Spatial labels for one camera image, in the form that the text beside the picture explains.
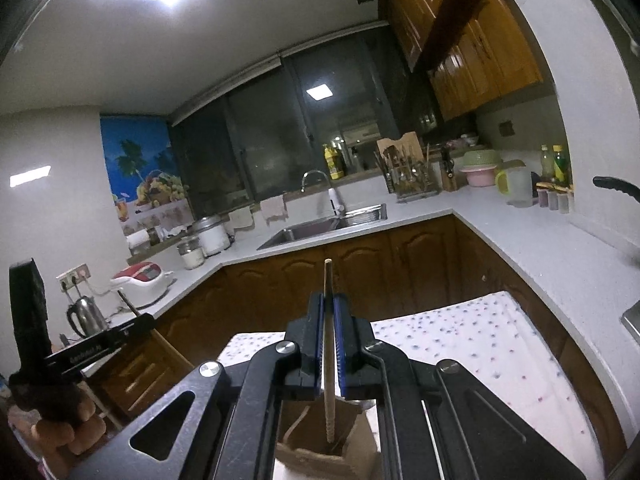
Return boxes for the steel lidded pot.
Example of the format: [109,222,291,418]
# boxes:
[191,216,231,257]

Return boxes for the gas stove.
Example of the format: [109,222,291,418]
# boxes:
[620,301,640,344]

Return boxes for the hanging dish cloth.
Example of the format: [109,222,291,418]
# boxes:
[229,206,255,231]
[259,194,288,226]

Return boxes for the dark kitchen window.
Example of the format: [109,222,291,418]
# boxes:
[169,27,408,218]

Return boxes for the wall power socket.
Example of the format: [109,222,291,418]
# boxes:
[56,263,91,292]

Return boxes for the stainless electric kettle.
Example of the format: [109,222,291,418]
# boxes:
[66,296,108,339]

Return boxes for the tropical fruit wall poster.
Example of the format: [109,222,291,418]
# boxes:
[100,115,193,238]

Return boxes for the left human hand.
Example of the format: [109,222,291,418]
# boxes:
[8,382,107,479]

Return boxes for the oil bottles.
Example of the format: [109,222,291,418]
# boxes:
[540,144,570,186]

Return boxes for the lower wooden base cabinets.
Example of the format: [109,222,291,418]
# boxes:
[158,215,627,474]

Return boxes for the white ceramic jar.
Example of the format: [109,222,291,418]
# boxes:
[177,236,206,270]

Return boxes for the stacked green pink bowls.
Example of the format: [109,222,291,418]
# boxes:
[460,150,502,188]

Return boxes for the spice jar set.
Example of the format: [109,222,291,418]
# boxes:
[536,182,575,214]

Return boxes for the upper wooden wall cabinets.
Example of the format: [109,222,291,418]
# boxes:
[387,0,544,122]

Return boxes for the chrome sink faucet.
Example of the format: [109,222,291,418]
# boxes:
[299,168,347,219]

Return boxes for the yellow detergent bottle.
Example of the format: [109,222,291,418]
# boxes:
[323,144,344,180]

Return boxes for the white red rice cooker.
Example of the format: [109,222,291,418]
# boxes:
[111,261,174,309]

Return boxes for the white yellow plastic jug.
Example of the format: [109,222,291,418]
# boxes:
[495,167,534,208]

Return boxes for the black wok with handle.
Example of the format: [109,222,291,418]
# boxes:
[592,176,640,203]

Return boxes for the countertop cutlery rack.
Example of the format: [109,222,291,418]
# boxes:
[375,131,439,203]

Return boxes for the white floral tablecloth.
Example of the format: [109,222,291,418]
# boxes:
[217,289,609,480]

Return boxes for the black knife block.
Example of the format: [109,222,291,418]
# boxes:
[439,146,458,192]

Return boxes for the stainless kitchen sink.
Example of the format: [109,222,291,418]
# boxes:
[258,204,387,250]

